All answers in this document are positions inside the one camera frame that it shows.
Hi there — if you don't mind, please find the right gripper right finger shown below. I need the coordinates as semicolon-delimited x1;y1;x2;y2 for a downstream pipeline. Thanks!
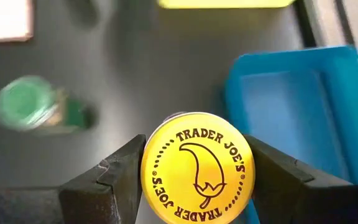
244;134;354;224

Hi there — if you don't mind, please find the black table mat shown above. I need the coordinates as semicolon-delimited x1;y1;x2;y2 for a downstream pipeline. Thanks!
0;0;310;224

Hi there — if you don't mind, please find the black frame rail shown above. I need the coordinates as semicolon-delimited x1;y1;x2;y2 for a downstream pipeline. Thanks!
293;0;319;48

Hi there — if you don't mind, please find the yellow lid spice jar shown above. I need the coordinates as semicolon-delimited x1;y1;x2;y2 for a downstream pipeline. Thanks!
140;111;256;224

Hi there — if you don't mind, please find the pink cloth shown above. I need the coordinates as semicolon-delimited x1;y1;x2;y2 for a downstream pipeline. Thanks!
0;0;34;44

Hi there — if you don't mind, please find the yellow plastic bin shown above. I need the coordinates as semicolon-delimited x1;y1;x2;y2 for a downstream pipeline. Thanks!
157;0;297;9

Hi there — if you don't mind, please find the green lid spice jar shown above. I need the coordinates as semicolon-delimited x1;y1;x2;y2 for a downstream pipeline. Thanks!
0;74;98;135

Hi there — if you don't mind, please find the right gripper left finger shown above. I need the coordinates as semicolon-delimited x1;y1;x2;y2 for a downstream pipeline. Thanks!
58;134;147;224

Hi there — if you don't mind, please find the blue plastic bin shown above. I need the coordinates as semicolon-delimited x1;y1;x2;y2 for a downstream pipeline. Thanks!
224;45;358;224

